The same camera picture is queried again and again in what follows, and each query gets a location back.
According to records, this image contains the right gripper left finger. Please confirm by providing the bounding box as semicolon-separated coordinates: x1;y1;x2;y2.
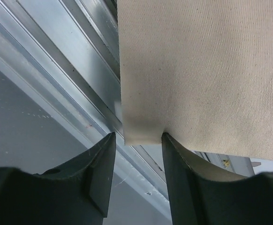
0;133;116;225

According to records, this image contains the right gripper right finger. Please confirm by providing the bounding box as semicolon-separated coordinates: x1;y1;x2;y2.
162;133;273;225

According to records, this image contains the beige cloth mat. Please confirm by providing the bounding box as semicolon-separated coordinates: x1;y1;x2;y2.
117;0;273;160

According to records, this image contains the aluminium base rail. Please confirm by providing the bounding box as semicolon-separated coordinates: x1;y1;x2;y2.
0;0;254;211

